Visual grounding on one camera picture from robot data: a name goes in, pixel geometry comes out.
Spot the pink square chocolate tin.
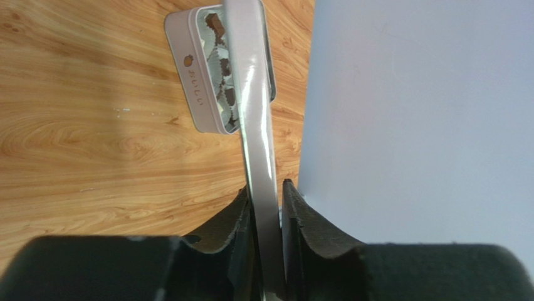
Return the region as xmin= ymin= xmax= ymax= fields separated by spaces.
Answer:
xmin=164 ymin=0 xmax=278 ymax=135

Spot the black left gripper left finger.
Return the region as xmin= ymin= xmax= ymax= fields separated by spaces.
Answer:
xmin=1 ymin=189 xmax=261 ymax=300

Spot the silver square tin lid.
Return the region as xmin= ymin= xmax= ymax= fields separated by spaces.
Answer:
xmin=222 ymin=1 xmax=286 ymax=300

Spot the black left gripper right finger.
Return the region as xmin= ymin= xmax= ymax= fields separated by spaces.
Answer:
xmin=282 ymin=179 xmax=533 ymax=300

